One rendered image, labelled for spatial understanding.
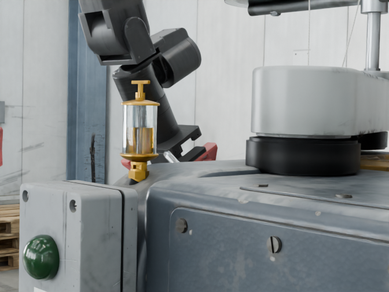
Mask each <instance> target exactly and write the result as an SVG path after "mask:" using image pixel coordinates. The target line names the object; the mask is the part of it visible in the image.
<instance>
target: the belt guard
mask: <svg viewBox="0 0 389 292"><path fill-rule="evenodd" d="M384 131H389V80H388V79H384V78H381V77H378V76H375V75H372V74H369V73H366V72H362V71H359V70H356V69H353V68H346V67H330V66H313V65H275V66H264V67H257V68H255V69H254V70H253V72H252V102H251V132H252V133H256V135H257V136H263V137H280V138H313V139H347V138H351V136H356V135H361V134H369V133H377V132H384Z"/></svg>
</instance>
